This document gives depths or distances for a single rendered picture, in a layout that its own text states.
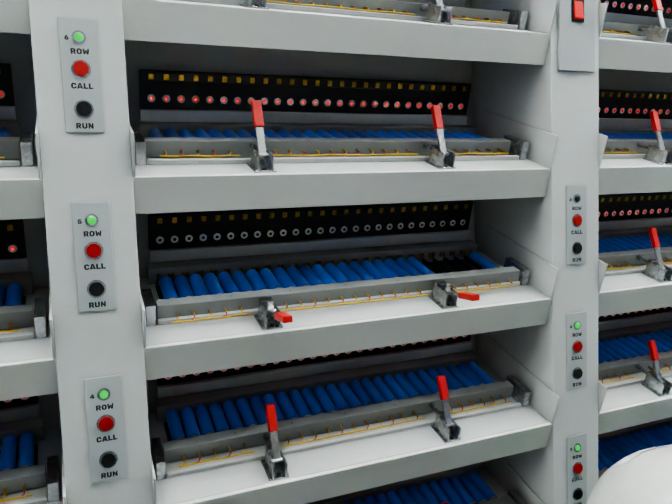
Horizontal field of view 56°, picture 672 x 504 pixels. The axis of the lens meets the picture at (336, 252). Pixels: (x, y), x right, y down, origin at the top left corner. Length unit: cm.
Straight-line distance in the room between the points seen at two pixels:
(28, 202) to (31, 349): 17
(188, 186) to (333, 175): 19
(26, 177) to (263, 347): 34
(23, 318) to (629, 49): 96
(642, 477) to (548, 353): 67
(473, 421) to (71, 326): 60
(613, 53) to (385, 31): 41
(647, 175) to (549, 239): 22
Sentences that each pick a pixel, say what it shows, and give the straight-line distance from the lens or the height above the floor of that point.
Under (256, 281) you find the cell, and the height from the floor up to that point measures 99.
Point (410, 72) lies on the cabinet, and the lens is 112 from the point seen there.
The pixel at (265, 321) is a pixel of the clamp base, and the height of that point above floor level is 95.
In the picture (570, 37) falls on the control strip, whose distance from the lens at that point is 105.
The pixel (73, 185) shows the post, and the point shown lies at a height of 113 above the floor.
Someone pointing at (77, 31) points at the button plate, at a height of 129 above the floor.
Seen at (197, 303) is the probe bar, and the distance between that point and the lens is 82.
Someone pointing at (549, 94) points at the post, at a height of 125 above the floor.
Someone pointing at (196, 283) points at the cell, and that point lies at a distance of 88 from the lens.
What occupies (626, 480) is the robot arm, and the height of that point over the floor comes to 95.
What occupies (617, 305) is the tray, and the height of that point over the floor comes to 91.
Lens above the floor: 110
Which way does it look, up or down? 5 degrees down
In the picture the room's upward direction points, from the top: 2 degrees counter-clockwise
